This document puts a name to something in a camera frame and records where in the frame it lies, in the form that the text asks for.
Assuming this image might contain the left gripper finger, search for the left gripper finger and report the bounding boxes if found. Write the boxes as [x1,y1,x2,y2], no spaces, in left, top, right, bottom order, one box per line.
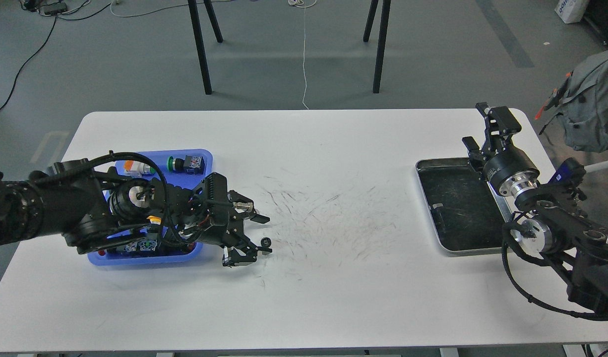
[227,191,270,229]
[222,233,273,267]

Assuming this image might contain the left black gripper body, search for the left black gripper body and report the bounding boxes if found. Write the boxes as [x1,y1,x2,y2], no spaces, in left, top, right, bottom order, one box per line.
[195,204,243,247]

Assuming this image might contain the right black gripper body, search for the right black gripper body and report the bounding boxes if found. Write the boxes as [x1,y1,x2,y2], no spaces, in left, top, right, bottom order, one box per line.
[483,148,540,197]

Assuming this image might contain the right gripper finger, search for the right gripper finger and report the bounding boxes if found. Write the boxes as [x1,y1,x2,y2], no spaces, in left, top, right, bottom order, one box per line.
[476,102,522,155]
[462,136,488,180]

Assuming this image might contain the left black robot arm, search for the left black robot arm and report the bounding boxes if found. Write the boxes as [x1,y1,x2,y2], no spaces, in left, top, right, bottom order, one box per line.
[0,149,272,267]

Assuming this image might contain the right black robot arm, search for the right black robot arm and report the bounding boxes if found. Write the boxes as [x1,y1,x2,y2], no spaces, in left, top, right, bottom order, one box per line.
[462,102,608,321]

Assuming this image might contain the metal tray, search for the metal tray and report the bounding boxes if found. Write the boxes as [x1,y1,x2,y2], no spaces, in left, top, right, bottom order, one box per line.
[415,158,512,257]

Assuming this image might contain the blue plastic tray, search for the blue plastic tray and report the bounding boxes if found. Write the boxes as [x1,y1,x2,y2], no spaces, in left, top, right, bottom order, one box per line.
[88,149,213,266]

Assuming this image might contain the grey backpack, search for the grey backpack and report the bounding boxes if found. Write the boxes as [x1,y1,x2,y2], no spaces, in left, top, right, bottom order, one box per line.
[535,50,608,152]

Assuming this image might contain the right black stand legs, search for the right black stand legs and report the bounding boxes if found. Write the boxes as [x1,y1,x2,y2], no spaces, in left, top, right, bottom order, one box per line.
[362,0,392,94]

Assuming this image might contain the black stand legs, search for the black stand legs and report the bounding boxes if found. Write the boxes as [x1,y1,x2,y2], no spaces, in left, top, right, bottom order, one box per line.
[187,0,223,95]
[362,0,392,94]

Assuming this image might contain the left black stand legs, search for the left black stand legs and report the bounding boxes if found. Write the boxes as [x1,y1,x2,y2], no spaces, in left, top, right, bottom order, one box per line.
[187,0,223,95]

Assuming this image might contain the black power strip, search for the black power strip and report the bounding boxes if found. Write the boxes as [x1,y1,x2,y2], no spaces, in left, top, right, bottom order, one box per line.
[37,1,68,16]

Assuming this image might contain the green push button switch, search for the green push button switch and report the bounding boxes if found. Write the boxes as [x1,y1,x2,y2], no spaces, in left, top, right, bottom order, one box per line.
[166,155,206,175]

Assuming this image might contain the yellow push button switch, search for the yellow push button switch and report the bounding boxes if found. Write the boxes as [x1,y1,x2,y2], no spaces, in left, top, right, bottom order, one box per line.
[146,215,163,226]

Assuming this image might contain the red push button switch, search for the red push button switch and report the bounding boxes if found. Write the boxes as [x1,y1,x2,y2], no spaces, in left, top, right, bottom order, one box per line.
[97,238,160,258]

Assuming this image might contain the orange push button switch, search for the orange push button switch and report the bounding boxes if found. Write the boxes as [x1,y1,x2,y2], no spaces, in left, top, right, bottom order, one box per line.
[115,160,155,178]

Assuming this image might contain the white hanging cord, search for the white hanging cord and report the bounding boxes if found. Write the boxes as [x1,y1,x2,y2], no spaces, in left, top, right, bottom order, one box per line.
[287,0,318,110]

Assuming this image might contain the black floor cable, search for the black floor cable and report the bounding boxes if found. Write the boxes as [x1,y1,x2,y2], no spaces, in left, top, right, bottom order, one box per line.
[0,0,114,120]

